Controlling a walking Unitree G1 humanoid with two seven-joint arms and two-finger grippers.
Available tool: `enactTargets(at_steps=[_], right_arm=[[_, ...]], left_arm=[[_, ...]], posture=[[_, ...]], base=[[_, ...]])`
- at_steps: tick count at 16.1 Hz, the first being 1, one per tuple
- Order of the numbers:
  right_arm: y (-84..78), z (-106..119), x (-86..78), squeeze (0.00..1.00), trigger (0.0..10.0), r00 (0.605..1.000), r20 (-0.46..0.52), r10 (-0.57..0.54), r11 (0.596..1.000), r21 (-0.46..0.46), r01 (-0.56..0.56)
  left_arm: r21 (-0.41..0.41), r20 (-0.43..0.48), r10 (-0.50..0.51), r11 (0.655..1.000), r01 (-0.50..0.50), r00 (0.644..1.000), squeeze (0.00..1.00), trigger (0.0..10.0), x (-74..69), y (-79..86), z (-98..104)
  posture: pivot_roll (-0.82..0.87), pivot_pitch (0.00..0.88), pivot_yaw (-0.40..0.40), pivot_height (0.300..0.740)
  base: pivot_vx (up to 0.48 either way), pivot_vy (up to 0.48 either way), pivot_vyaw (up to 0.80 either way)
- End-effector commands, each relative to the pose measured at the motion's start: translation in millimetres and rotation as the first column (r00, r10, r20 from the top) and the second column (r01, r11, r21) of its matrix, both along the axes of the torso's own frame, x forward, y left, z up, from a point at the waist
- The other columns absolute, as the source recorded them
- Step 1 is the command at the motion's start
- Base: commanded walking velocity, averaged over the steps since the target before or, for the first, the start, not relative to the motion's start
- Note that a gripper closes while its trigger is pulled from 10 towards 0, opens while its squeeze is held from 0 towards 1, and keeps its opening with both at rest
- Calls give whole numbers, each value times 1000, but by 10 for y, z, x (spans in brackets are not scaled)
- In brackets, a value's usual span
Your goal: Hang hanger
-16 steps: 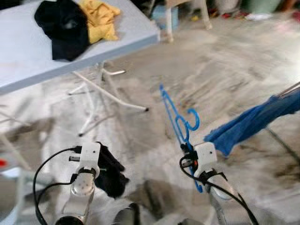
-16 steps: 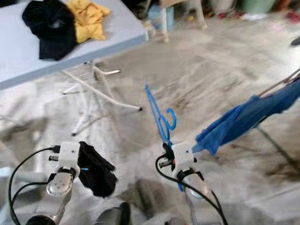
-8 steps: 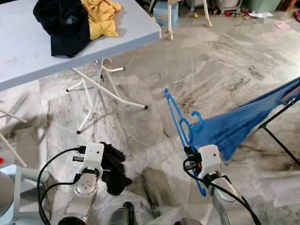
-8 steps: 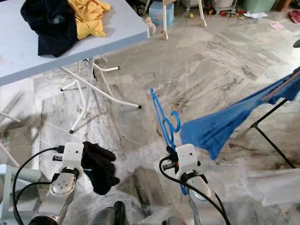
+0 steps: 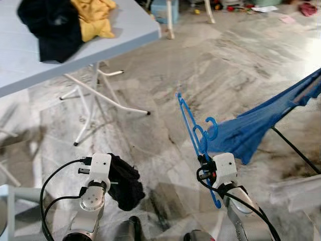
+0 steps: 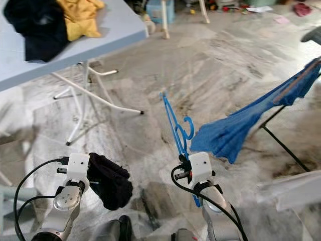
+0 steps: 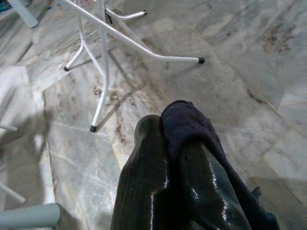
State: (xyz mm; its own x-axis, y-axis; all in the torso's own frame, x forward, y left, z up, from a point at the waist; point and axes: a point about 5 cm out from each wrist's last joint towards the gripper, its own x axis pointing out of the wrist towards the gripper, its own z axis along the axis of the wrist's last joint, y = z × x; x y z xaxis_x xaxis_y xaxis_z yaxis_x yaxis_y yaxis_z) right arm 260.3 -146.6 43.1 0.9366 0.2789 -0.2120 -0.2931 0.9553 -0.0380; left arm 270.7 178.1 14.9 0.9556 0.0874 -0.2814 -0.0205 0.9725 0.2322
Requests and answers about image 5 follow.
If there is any blue plastic hanger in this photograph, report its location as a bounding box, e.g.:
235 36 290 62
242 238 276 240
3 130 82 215
176 92 222 209

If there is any navy blue garment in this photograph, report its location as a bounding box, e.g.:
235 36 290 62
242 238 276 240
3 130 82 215
107 153 146 211

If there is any black garment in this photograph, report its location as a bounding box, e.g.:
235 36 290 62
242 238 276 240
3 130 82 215
17 0 85 64

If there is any grey plastic hanger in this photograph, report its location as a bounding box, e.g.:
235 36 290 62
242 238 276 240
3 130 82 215
291 78 317 103

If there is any blue t-shirt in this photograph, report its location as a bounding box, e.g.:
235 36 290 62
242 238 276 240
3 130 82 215
206 69 321 165

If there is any black metal drying rack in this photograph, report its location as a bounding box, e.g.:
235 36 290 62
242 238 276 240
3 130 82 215
271 126 321 174

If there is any grey robot left leg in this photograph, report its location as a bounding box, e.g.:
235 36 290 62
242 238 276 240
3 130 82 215
113 216 143 241

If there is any white furniture leg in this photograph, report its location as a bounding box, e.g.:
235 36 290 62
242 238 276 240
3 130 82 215
165 0 175 40
202 0 216 25

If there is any pale blue box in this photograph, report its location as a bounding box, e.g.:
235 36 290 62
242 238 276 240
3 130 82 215
150 0 179 25

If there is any white paper sheet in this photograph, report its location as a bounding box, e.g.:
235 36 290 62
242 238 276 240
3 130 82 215
251 5 279 14

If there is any yellow cloth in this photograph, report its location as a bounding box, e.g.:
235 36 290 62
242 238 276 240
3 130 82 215
70 0 117 43

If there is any dark pink floor cloth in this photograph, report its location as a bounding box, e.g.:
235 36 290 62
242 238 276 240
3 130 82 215
299 3 318 17

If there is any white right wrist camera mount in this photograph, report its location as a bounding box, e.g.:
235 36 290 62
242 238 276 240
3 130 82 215
213 153 238 185

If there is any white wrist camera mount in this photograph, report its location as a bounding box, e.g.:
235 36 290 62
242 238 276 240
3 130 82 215
213 153 238 185
89 153 112 182

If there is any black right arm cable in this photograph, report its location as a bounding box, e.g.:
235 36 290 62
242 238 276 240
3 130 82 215
196 168 281 241

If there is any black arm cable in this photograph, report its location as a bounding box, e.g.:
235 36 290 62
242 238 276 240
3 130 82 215
40 158 93 241
196 168 281 241

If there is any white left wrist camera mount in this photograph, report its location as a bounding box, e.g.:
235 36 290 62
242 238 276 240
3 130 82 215
89 153 112 182

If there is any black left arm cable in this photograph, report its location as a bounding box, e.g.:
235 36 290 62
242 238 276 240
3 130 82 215
40 158 93 241

